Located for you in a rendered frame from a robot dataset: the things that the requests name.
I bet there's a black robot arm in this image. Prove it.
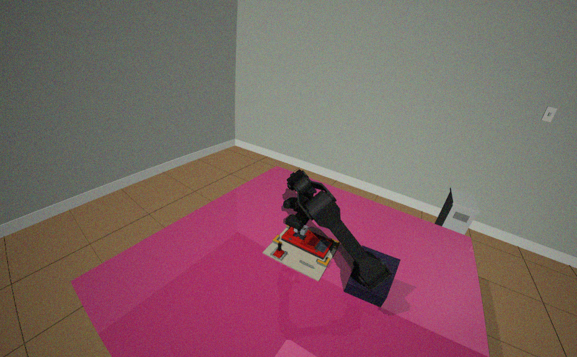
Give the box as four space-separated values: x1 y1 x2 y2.
283 169 392 292

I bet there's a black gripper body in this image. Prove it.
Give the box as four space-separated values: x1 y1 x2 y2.
285 204 306 229

